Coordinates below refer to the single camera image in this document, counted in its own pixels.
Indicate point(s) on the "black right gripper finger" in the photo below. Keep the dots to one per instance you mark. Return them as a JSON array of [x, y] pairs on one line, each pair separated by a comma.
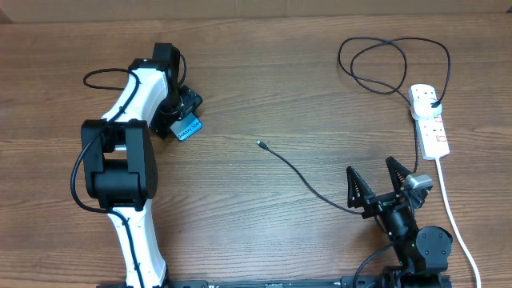
[[397, 172], [359, 192]]

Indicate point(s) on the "white charger plug adapter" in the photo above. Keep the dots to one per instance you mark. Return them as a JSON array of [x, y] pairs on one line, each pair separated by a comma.
[[424, 108]]

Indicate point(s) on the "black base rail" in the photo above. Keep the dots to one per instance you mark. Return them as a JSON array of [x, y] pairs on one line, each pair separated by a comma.
[[272, 284]]

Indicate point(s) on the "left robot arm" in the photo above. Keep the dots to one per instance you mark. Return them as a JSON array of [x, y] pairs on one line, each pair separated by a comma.
[[116, 173]]

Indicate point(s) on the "white power strip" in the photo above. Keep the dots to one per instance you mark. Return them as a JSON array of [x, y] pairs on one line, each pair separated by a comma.
[[432, 134]]

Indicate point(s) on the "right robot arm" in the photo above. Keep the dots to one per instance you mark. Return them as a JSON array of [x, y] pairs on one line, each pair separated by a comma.
[[422, 252]]

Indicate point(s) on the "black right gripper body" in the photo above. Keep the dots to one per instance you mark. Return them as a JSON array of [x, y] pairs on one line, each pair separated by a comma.
[[378, 204]]

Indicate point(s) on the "Galaxy smartphone with blue screen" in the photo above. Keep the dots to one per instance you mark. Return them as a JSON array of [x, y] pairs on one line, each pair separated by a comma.
[[185, 128]]

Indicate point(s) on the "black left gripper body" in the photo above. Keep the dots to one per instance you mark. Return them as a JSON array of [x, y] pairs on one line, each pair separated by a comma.
[[172, 109]]

